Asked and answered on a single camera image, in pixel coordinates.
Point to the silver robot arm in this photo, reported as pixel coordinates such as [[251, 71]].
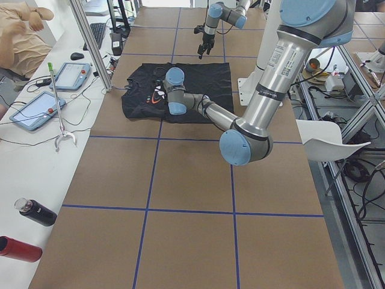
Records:
[[214, 13], [301, 27]]

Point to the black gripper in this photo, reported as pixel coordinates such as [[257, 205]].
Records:
[[208, 39]]

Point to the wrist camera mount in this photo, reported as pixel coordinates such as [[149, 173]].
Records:
[[199, 29]]

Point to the blue teach pendant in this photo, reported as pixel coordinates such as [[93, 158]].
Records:
[[37, 112], [71, 76]]

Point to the black computer mouse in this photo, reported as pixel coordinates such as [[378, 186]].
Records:
[[76, 56]]

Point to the seated person in beige shirt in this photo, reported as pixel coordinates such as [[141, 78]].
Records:
[[22, 49]]

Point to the black box with label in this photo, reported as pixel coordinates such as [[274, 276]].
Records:
[[116, 44]]

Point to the far blue teach pendant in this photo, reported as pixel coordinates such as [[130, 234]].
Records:
[[71, 76]]

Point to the white plastic chair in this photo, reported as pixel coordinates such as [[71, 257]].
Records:
[[322, 141]]

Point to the black computer keyboard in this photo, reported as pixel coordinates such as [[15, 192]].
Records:
[[98, 31]]

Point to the near blue teach pendant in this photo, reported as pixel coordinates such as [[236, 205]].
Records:
[[37, 112]]

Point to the black printed t-shirt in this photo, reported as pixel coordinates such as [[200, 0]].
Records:
[[169, 91]]

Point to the aluminium frame post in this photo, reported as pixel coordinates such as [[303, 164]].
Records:
[[90, 41]]

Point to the metal reacher grabber tool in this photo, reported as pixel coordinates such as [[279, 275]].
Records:
[[63, 131]]

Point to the black water bottle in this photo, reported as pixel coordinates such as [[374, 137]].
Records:
[[35, 211]]

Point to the red water bottle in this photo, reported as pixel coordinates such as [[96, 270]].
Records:
[[15, 249]]

